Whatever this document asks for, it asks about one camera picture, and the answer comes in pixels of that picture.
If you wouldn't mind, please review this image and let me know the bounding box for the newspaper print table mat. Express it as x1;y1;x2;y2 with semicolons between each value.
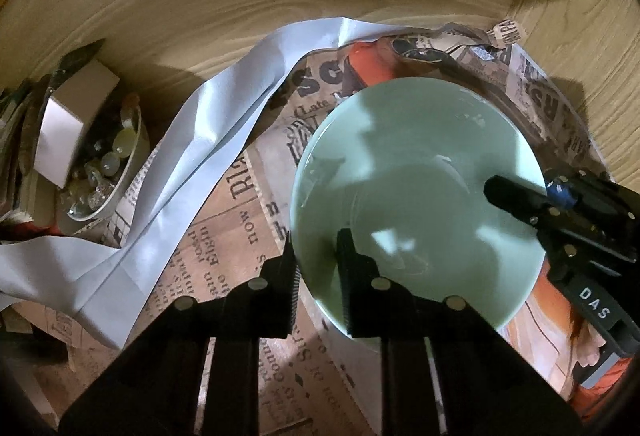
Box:
8;17;632;436

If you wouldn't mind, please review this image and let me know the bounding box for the mint green bowl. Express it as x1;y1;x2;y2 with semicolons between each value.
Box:
290;77;544;330

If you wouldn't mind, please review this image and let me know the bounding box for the small white cardboard box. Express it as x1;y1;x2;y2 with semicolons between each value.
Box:
34;60;119;189

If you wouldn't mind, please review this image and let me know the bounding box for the small bowl of trinkets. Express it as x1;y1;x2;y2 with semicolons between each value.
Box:
61;92;150;222

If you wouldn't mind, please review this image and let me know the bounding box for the white paper sheet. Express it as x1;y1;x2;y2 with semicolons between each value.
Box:
1;18;399;348

